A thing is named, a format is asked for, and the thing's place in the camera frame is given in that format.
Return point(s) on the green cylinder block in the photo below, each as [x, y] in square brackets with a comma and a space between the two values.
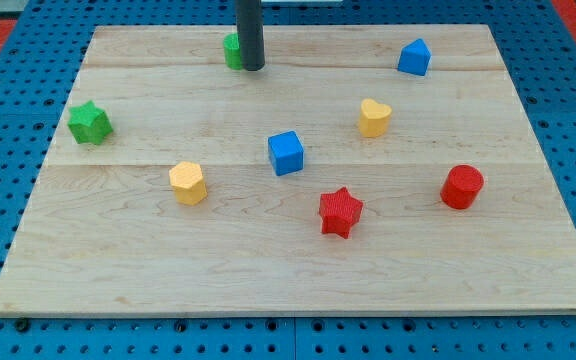
[232, 51]

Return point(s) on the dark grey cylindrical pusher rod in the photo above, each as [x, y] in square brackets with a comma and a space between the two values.
[249, 22]

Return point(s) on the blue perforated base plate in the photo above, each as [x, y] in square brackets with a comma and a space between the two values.
[38, 65]

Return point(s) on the yellow hexagon block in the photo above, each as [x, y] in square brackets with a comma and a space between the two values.
[187, 182]

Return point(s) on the green star block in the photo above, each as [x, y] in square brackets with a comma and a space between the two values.
[89, 123]

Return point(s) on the red cylinder block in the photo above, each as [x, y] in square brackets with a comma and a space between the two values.
[461, 186]

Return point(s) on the red star block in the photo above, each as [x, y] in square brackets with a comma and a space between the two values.
[339, 212]

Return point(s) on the yellow heart block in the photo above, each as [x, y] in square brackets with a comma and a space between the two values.
[374, 118]

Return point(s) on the blue triangle block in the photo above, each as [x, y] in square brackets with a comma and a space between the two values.
[415, 58]

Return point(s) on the blue cube block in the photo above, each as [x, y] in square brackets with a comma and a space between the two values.
[286, 153]

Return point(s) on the light wooden board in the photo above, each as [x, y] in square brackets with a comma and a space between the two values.
[104, 237]

